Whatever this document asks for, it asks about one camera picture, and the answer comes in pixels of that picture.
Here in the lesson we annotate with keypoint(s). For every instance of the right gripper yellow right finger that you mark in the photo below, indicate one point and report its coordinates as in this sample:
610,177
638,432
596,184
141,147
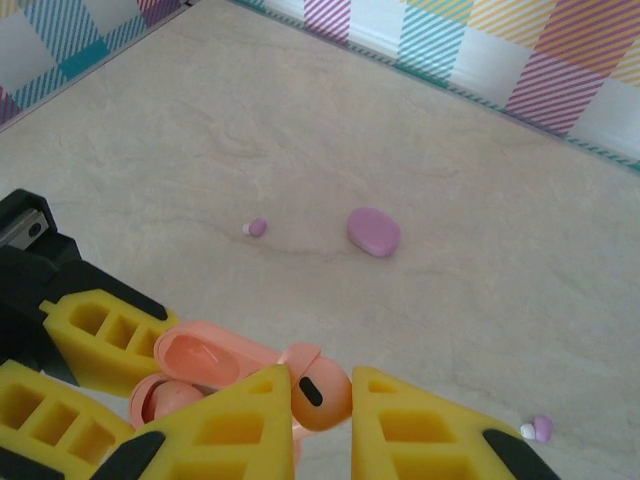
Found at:
370,450

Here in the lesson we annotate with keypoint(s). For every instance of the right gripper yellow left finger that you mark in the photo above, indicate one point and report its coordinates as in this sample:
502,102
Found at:
190,440

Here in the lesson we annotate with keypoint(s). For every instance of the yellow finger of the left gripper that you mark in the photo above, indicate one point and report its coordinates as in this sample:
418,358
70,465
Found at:
30,440
100,360

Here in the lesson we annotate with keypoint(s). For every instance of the orange earbud charging case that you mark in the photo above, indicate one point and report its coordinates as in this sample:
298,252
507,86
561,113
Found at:
200,357

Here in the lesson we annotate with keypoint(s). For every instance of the purple earbud charging case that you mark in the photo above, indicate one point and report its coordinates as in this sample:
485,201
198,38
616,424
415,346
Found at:
374,232

